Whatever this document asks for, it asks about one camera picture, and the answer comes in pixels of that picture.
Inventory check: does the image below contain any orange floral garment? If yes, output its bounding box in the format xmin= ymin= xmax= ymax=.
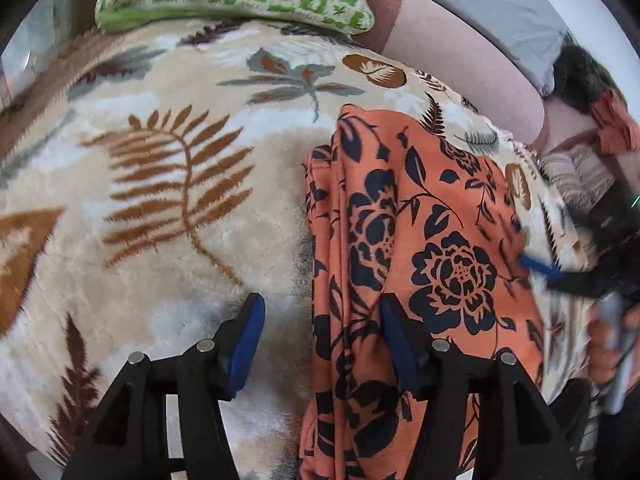
xmin=299 ymin=104 xmax=544 ymax=479

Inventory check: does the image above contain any right hand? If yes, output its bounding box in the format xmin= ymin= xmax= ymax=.
xmin=587 ymin=304 xmax=640 ymax=391

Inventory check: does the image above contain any beige striped fringed cloth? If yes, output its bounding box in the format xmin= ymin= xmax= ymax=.
xmin=539 ymin=144 xmax=615 ymax=212

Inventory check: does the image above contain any rust orange cloth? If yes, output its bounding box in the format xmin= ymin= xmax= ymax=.
xmin=590 ymin=89 xmax=639 ymax=155

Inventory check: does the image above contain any black fluffy cloth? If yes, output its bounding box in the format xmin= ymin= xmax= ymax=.
xmin=552 ymin=44 xmax=626 ymax=115

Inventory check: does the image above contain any pink brown bolster pillow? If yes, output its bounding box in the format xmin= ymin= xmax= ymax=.
xmin=354 ymin=0 xmax=551 ymax=151

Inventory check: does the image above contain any beige leaf-pattern fleece blanket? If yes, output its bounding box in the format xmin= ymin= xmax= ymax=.
xmin=1 ymin=20 xmax=589 ymax=479

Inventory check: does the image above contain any grey pillow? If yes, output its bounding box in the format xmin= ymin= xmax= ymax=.
xmin=433 ymin=0 xmax=568 ymax=96

